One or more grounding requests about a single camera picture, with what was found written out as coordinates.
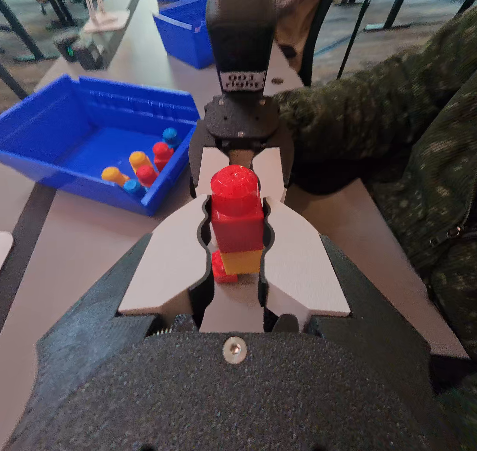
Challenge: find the poster board stand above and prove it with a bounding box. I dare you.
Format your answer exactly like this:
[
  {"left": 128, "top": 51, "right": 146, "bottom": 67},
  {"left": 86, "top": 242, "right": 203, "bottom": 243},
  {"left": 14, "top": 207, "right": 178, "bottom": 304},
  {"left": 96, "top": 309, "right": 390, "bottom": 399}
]
[
  {"left": 0, "top": 231, "right": 14, "bottom": 270},
  {"left": 78, "top": 0, "right": 128, "bottom": 34}
]

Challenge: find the group of mega blocks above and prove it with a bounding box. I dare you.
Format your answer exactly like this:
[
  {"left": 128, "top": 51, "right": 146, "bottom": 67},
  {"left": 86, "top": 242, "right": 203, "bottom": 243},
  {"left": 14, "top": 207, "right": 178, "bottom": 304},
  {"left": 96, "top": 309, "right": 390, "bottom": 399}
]
[{"left": 101, "top": 127, "right": 182, "bottom": 200}]

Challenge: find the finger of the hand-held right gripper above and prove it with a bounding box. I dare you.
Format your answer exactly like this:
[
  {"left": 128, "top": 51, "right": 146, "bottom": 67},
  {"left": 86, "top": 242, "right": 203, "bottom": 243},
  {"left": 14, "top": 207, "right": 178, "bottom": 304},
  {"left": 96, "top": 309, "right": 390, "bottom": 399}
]
[
  {"left": 253, "top": 146, "right": 287, "bottom": 203},
  {"left": 195, "top": 146, "right": 232, "bottom": 198}
]

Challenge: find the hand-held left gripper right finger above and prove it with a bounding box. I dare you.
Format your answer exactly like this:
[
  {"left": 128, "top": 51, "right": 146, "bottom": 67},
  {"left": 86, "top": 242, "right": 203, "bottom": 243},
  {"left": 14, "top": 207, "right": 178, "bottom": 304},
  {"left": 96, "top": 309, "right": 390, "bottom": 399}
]
[{"left": 258, "top": 196, "right": 352, "bottom": 317}]

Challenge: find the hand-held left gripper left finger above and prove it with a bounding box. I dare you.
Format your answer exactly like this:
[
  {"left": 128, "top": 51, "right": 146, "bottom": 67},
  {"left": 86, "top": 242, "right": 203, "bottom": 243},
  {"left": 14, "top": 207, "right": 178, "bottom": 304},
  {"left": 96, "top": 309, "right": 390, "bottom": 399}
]
[{"left": 117, "top": 193, "right": 216, "bottom": 328}]

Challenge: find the black office chair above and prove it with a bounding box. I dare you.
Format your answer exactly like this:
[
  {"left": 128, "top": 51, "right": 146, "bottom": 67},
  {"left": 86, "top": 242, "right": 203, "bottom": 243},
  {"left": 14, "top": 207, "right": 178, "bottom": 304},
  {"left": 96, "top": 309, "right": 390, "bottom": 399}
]
[{"left": 298, "top": 0, "right": 379, "bottom": 86}]

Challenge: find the small black device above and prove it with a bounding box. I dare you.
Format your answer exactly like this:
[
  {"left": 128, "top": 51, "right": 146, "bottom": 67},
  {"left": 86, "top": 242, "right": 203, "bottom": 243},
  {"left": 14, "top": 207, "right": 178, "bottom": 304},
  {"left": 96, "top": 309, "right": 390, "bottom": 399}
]
[{"left": 54, "top": 30, "right": 104, "bottom": 72}]

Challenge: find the orange mega block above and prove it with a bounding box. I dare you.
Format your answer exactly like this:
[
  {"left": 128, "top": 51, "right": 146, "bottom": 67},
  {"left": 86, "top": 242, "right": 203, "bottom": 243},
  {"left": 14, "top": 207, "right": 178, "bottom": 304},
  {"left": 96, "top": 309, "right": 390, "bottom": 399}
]
[{"left": 220, "top": 249, "right": 263, "bottom": 276}]

